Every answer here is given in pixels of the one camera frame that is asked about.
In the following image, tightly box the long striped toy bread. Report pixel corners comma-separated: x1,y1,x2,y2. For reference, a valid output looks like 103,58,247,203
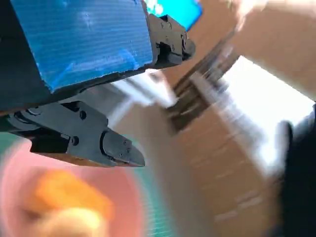
22,169,115,223

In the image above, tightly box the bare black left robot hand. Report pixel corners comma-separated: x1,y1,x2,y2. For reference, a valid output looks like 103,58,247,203
0,0,196,168

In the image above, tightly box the large white vented cabinet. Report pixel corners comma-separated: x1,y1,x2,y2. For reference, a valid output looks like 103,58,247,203
110,31,316,175

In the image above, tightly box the round toy bread bun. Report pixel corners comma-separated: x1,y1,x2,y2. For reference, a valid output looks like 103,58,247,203
32,206,110,237

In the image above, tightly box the pink bowl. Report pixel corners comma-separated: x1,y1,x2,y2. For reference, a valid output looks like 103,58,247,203
0,140,149,237

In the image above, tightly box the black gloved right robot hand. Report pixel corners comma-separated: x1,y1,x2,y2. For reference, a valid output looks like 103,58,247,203
278,103,316,237

